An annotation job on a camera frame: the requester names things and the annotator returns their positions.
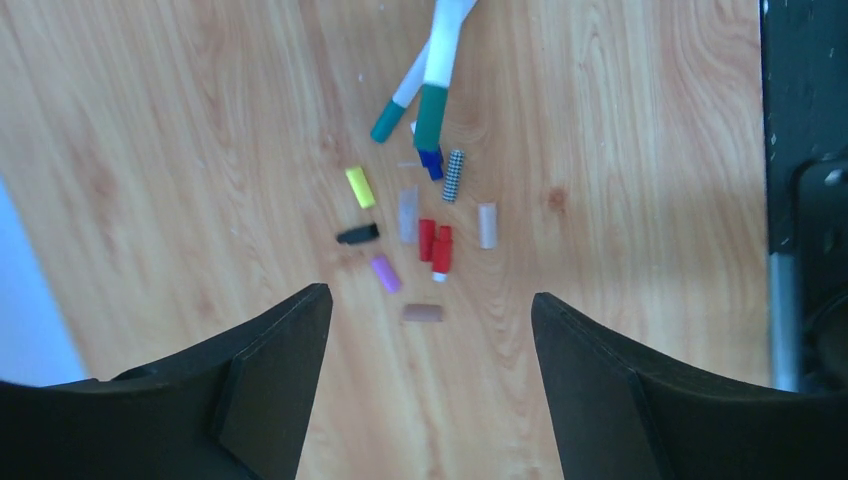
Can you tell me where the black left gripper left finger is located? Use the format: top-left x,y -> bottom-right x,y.
1,283 -> 333,479

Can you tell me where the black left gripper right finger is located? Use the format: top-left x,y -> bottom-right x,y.
531,292 -> 847,479

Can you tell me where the brown marker cap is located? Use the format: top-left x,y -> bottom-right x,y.
402,304 -> 444,323

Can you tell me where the pink marker cap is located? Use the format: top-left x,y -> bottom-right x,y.
371,255 -> 402,293

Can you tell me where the black marker cap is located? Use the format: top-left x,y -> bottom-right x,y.
336,223 -> 380,245

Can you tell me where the red marker cap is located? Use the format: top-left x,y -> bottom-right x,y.
431,225 -> 453,283
418,218 -> 436,262

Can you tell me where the beige marker cap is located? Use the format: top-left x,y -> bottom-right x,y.
478,203 -> 498,250

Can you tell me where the yellow marker cap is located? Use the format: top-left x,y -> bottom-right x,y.
345,166 -> 376,209

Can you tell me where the clear gel pen cap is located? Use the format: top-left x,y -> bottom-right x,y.
398,186 -> 419,244

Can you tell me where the houndstooth pen cap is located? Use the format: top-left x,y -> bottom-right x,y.
442,149 -> 466,204

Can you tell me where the blue pen cap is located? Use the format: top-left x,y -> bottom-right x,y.
417,147 -> 444,181

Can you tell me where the teal capped white marker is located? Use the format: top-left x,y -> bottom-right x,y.
370,41 -> 431,144

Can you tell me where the dark green capped marker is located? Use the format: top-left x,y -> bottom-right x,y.
414,0 -> 477,151

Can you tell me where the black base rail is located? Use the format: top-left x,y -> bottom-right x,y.
760,1 -> 847,392

